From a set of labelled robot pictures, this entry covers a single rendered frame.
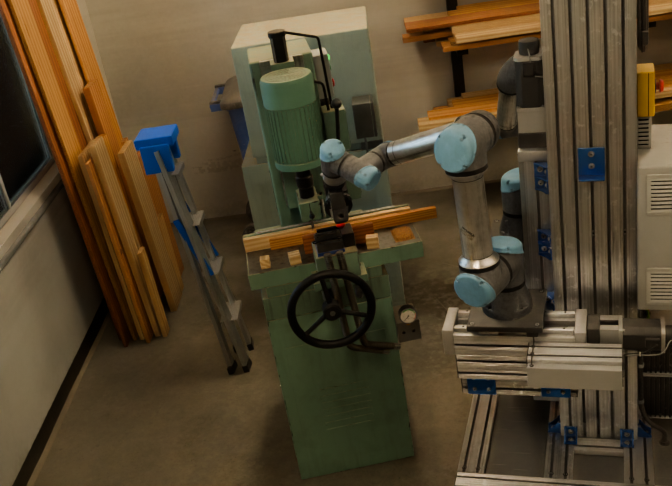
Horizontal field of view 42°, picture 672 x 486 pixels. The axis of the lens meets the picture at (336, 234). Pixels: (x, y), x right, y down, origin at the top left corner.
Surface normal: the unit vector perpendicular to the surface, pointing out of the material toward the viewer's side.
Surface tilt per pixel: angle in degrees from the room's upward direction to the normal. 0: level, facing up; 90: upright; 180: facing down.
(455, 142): 84
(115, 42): 90
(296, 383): 90
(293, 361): 90
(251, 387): 1
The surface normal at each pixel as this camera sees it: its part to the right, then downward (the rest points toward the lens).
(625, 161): -0.26, 0.46
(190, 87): -0.01, 0.44
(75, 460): -0.14, -0.89
